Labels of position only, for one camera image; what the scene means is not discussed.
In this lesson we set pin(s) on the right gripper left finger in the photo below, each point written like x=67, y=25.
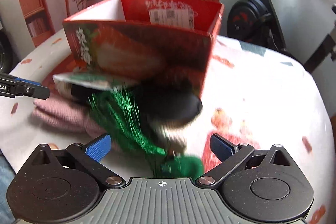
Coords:
x=89, y=157

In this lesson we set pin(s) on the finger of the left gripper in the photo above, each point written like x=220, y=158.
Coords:
x=12, y=86

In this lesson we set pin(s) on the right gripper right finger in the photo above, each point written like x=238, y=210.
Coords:
x=233, y=158

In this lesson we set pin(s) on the pink knitted cloth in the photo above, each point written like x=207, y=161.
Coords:
x=66, y=115

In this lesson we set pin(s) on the green tasselled soft object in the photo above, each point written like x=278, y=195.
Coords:
x=119, y=115

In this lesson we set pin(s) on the black soft object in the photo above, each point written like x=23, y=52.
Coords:
x=175, y=104

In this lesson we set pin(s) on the red strawberry cardboard box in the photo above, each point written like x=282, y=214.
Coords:
x=168, y=40

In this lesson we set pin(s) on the black exercise bike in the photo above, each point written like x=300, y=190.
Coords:
x=256, y=22

